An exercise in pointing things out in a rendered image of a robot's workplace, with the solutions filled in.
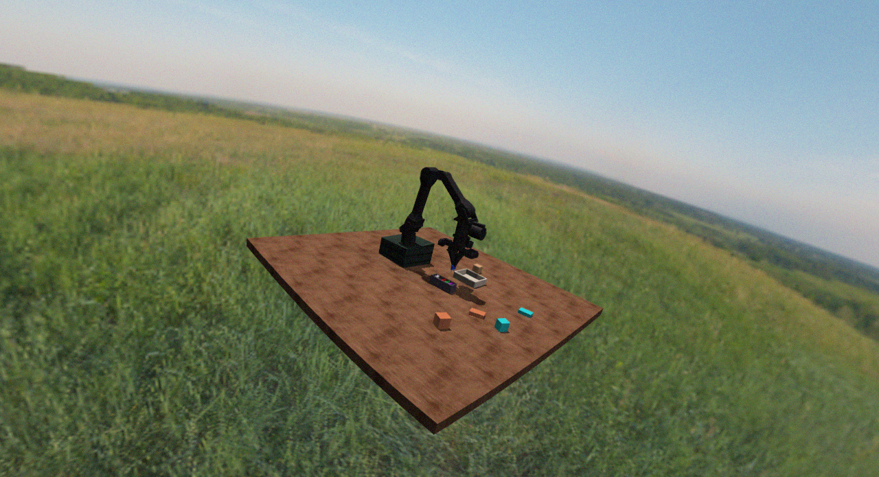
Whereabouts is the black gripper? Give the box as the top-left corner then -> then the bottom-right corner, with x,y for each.
438,232 -> 479,267

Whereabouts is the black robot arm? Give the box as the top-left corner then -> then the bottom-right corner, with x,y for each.
399,167 -> 487,249

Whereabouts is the teal cube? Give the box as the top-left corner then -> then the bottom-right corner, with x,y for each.
494,318 -> 510,332

